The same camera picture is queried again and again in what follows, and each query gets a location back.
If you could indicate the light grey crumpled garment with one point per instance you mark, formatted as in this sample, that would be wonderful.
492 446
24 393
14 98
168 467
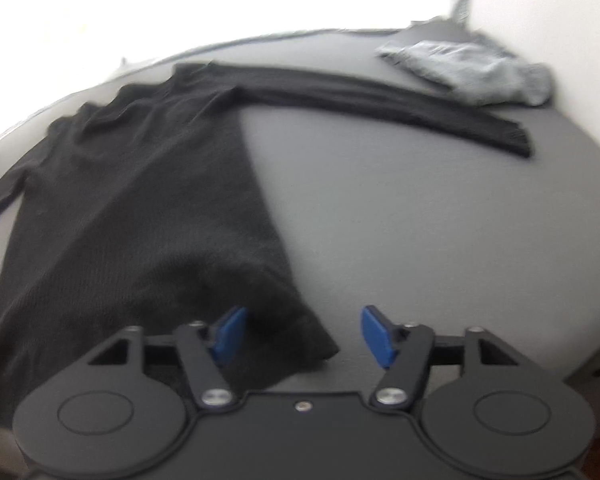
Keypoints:
470 72

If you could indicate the black knit sweater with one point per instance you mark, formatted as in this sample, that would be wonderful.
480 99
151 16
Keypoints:
130 185

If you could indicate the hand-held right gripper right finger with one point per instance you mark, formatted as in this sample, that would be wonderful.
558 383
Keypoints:
377 335

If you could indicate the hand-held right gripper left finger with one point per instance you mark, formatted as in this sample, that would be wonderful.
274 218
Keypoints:
230 335

